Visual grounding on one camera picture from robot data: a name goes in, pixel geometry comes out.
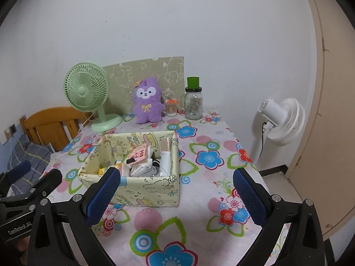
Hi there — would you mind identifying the toothpick holder with orange lid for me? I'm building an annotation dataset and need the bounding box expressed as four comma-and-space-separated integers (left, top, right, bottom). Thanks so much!
165, 98, 178, 117

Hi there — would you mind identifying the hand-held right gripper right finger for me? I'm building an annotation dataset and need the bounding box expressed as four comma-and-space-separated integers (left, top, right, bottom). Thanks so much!
232, 168, 325, 266

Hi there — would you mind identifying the white desk fan cable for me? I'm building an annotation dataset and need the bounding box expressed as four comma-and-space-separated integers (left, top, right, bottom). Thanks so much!
79, 113, 93, 132

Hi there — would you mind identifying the grey plaid pillow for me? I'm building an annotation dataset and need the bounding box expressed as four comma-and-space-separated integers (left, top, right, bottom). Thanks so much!
7, 139, 53, 197

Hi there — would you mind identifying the yellow cartoon fabric storage box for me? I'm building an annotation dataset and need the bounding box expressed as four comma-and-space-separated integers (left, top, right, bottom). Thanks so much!
78, 131, 181, 208

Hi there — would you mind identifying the beige and white fabric roll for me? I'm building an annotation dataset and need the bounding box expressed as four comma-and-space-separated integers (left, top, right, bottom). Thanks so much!
160, 137, 173, 176

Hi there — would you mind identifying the purple plush toy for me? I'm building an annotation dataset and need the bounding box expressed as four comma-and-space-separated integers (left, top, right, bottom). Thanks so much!
132, 78, 164, 124

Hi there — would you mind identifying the pink tissue packet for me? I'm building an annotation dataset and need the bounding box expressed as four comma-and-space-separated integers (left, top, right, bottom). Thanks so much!
125, 143, 148, 165

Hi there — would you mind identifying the white standing fan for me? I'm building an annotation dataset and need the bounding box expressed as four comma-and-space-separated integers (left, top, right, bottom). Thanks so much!
254, 97, 306, 169

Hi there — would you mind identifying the beige door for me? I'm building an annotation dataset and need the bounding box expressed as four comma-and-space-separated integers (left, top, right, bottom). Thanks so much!
286, 0, 355, 239

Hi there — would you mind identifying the white cloth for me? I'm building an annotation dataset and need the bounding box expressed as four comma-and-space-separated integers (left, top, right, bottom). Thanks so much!
129, 161, 157, 177

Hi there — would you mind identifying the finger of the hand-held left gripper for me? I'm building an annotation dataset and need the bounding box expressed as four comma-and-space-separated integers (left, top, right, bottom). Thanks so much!
27, 168, 63, 200
0, 160, 32, 192

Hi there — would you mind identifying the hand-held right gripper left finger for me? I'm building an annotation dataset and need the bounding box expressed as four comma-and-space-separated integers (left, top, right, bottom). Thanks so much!
28, 168, 122, 266

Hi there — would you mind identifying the green desk fan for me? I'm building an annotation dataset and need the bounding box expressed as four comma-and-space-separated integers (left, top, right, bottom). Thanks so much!
63, 62, 123, 132

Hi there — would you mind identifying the glass jar with green lid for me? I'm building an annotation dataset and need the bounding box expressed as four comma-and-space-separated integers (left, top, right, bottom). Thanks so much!
181, 76, 204, 120

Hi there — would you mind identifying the black fabric bundle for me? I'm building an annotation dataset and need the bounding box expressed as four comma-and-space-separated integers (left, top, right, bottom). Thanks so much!
150, 156, 162, 172

